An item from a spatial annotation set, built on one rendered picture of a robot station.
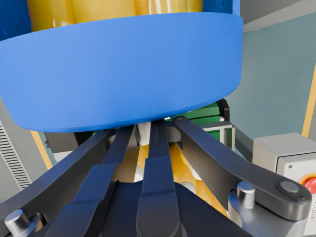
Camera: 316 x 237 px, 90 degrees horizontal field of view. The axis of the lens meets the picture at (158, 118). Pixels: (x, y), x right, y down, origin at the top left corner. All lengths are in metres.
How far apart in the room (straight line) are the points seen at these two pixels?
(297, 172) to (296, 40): 1.42
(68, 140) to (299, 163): 0.47
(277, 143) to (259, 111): 1.26
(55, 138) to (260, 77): 1.48
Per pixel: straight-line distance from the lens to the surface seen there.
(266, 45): 1.59
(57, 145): 0.44
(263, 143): 0.42
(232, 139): 0.44
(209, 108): 0.48
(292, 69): 1.74
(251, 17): 1.01
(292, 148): 0.42
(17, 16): 0.31
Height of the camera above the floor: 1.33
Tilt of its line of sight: 70 degrees down
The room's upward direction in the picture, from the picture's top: 178 degrees clockwise
